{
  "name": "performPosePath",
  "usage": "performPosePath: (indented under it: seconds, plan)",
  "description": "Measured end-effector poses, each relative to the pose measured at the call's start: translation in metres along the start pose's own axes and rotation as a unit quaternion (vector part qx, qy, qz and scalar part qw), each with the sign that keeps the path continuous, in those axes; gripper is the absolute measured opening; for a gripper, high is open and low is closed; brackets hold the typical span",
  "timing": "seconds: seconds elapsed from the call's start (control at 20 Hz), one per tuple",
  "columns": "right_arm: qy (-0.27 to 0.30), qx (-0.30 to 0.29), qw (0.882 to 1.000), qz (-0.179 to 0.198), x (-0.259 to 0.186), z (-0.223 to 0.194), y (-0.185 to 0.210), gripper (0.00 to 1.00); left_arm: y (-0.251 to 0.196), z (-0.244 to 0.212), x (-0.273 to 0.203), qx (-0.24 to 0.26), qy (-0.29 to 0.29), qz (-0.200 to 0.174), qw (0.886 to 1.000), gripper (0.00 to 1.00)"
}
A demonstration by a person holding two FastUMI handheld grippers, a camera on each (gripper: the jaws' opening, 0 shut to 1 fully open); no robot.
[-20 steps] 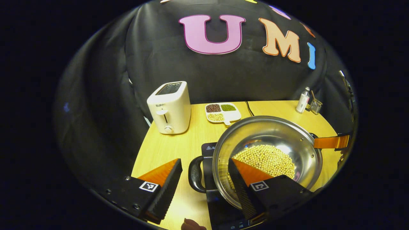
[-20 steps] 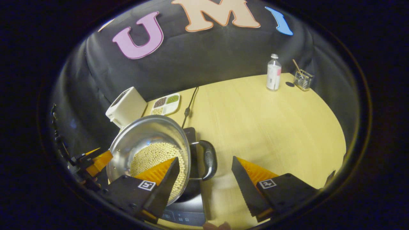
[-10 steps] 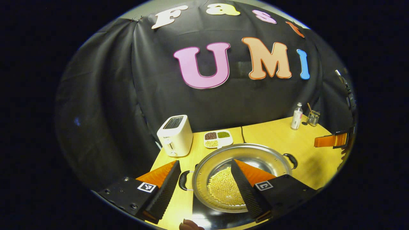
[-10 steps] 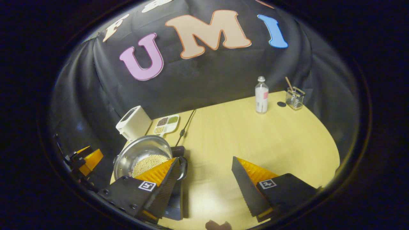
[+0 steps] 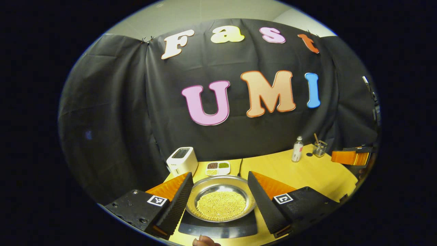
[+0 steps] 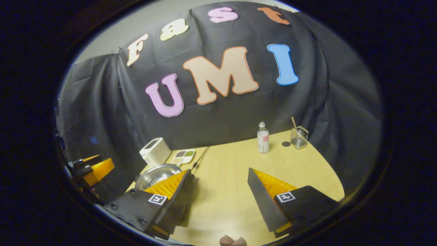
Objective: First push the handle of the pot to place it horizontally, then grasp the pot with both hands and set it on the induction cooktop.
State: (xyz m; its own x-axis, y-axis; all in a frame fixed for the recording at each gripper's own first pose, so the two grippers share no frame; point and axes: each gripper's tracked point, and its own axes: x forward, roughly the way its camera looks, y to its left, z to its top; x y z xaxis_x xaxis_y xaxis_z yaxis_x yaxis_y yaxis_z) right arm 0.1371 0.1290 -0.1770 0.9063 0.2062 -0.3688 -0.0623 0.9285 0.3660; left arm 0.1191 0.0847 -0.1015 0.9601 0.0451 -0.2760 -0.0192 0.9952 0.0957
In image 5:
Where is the pile of yellow soybeans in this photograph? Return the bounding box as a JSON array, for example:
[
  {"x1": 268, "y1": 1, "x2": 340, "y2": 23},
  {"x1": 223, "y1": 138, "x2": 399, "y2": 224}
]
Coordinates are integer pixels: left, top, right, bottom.
[{"x1": 196, "y1": 191, "x2": 246, "y2": 221}]

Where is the dark metal stand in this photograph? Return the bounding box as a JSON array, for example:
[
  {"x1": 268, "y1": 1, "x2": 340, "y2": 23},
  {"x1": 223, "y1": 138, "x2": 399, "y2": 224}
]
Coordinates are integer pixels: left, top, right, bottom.
[{"x1": 362, "y1": 76, "x2": 380, "y2": 127}]

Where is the small clear labelled bottle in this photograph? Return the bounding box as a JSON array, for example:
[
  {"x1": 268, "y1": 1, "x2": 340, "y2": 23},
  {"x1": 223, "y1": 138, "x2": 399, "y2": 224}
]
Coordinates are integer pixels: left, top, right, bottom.
[{"x1": 291, "y1": 136, "x2": 304, "y2": 163}]

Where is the white toaster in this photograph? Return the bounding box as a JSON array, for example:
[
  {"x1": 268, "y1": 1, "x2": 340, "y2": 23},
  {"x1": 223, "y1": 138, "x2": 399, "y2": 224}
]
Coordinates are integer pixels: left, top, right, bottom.
[{"x1": 166, "y1": 147, "x2": 199, "y2": 177}]

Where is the stainless steel pot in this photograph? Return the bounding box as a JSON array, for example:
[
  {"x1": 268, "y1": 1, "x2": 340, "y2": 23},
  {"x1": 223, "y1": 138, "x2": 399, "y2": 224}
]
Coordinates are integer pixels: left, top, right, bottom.
[{"x1": 185, "y1": 175, "x2": 256, "y2": 223}]

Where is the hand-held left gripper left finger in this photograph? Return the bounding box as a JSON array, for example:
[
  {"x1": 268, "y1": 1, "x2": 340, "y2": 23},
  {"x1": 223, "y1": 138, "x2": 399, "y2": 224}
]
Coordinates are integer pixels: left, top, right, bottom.
[{"x1": 104, "y1": 172, "x2": 194, "y2": 240}]

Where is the white divided bean dish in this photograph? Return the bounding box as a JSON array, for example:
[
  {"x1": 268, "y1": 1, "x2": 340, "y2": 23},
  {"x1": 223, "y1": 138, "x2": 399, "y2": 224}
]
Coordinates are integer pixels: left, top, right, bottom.
[{"x1": 205, "y1": 161, "x2": 231, "y2": 176}]

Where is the glass jar with stick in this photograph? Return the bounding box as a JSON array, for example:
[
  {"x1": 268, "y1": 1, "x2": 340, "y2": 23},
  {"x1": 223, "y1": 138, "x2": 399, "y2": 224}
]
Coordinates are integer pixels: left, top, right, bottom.
[{"x1": 312, "y1": 133, "x2": 328, "y2": 158}]

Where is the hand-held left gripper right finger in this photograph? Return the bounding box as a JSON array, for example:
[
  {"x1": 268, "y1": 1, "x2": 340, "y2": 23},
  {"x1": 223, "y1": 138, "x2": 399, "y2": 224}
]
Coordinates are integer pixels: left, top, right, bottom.
[{"x1": 247, "y1": 171, "x2": 342, "y2": 239}]

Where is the black induction cooktop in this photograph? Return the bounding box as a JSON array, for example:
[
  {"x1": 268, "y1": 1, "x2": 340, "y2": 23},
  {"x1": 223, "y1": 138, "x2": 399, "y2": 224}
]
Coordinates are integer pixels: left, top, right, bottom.
[{"x1": 178, "y1": 208, "x2": 258, "y2": 239}]

